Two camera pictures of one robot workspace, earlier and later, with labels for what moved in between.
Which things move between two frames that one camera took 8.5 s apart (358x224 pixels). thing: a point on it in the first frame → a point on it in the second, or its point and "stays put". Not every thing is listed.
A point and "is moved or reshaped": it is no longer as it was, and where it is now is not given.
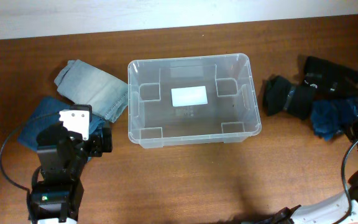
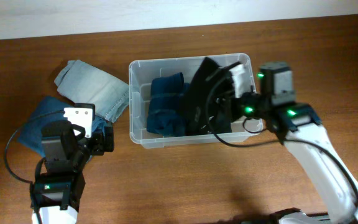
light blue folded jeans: (81, 83) stays put
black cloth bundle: (329, 79) → (211, 99)
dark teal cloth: (330, 117) → (164, 116)
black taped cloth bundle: (279, 94) is moved or reshaped
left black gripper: (100, 145) stays put
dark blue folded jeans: (47, 114) stays put
